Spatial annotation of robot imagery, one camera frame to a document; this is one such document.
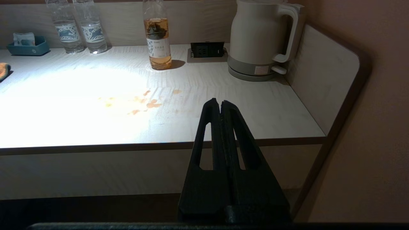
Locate small blue tray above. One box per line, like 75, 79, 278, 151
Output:
6, 36, 50, 56

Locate clear water bottle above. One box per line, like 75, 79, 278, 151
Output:
73, 0, 108, 54
46, 0, 84, 54

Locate black recessed power socket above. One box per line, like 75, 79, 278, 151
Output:
187, 42, 228, 63

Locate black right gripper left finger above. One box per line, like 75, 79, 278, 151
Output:
178, 98, 229, 223

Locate grey kettle base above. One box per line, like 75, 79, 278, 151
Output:
228, 56, 287, 82

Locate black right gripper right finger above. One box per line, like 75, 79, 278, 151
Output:
222, 100, 291, 223

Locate white electric kettle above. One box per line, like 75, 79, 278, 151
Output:
229, 0, 305, 73

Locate orange microfiber cloth grey edge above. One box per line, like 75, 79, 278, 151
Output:
0, 63, 11, 82

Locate orange tea plastic bottle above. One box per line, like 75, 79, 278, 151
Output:
143, 0, 172, 70

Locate pale sachet packets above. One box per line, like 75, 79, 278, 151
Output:
13, 32, 35, 46

